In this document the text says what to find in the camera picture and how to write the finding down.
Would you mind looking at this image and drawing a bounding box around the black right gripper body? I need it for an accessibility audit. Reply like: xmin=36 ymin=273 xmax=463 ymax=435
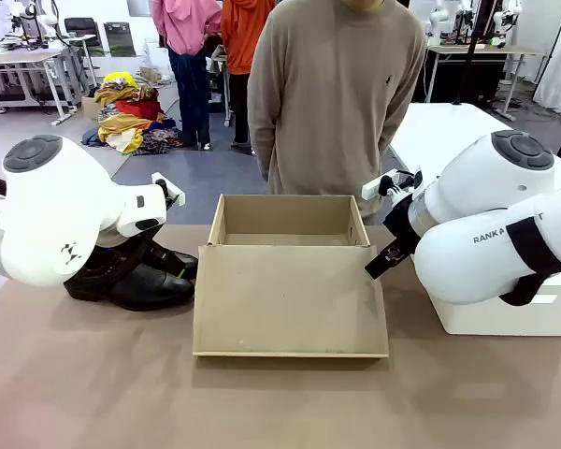
xmin=382 ymin=191 xmax=424 ymax=256

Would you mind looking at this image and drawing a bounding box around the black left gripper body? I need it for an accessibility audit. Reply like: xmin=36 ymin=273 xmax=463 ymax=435
xmin=121 ymin=235 xmax=158 ymax=271

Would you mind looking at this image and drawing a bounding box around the black leather buckle shoe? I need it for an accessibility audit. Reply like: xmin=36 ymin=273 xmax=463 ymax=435
xmin=64 ymin=254 xmax=195 ymax=312
xmin=147 ymin=239 xmax=200 ymax=282

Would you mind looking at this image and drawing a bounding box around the brown cardboard shoe box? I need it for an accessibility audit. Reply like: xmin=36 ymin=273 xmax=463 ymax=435
xmin=192 ymin=194 xmax=390 ymax=359

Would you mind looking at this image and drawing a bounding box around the small cardboard floor box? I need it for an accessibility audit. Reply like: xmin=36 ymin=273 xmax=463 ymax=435
xmin=80 ymin=95 xmax=102 ymax=123

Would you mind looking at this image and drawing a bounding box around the white plastic storage bin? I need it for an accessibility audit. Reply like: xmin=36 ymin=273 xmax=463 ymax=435
xmin=429 ymin=268 xmax=561 ymax=337

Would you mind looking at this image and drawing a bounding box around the colourful pile of clothes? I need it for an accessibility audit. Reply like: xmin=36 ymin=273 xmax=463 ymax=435
xmin=80 ymin=71 xmax=184 ymax=157

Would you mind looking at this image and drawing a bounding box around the person in beige sweater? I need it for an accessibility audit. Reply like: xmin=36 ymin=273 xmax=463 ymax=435
xmin=246 ymin=0 xmax=426 ymax=226

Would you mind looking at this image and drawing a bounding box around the black tripod pole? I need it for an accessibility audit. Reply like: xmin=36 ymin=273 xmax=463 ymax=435
xmin=452 ymin=0 xmax=495 ymax=106

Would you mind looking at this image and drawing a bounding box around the wooden top background table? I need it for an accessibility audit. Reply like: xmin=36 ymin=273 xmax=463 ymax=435
xmin=424 ymin=43 xmax=548 ymax=121

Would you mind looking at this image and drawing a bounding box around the person in pink hoodie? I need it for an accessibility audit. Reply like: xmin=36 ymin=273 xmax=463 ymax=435
xmin=151 ymin=0 xmax=223 ymax=152

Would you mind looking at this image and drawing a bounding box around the grey background desk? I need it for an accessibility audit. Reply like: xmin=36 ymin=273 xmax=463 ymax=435
xmin=0 ymin=46 xmax=84 ymax=127

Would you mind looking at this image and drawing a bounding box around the black office chair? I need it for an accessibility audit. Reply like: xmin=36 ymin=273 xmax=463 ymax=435
xmin=64 ymin=17 xmax=102 ymax=49

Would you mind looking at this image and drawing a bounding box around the person in orange hoodie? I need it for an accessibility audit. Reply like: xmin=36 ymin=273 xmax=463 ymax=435
xmin=220 ymin=0 xmax=277 ymax=155

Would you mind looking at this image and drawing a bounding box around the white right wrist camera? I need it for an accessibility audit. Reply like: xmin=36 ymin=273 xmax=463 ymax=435
xmin=361 ymin=167 xmax=423 ymax=201

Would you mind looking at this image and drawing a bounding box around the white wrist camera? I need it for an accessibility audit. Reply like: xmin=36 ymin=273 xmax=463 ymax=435
xmin=361 ymin=167 xmax=423 ymax=201
xmin=151 ymin=171 xmax=187 ymax=208

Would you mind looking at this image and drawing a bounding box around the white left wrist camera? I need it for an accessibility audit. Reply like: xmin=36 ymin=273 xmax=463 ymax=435
xmin=151 ymin=171 xmax=187 ymax=208

